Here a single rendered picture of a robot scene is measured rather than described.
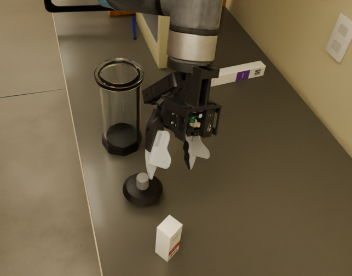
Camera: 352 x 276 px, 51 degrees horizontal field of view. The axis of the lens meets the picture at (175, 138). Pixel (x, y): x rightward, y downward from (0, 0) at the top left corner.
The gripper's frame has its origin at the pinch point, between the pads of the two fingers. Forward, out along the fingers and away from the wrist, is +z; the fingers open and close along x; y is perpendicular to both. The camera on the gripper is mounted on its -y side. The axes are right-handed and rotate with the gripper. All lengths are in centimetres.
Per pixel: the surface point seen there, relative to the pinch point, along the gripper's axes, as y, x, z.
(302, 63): -23, 67, -12
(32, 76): -217, 39, 42
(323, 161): 2, 50, 8
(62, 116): -171, 43, 56
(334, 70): -9, 62, -13
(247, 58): -41, 62, -9
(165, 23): -46, 29, -19
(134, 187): -14.1, 1.8, 12.3
